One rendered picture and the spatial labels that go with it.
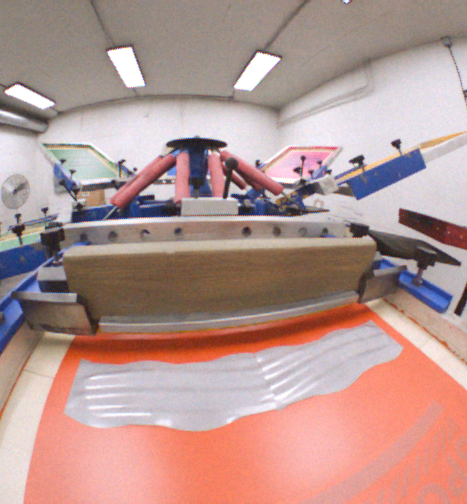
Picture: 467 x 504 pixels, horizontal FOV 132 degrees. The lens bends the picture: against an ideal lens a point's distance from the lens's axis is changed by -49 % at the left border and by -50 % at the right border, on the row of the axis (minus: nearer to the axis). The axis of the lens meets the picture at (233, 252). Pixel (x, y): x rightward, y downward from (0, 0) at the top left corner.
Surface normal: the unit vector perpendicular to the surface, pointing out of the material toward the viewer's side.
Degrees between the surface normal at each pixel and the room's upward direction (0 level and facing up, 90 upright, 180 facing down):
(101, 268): 90
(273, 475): 0
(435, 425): 0
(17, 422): 0
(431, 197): 90
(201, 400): 32
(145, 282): 90
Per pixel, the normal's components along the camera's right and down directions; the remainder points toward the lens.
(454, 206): -0.97, 0.04
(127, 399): 0.22, -0.63
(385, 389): 0.04, -0.94
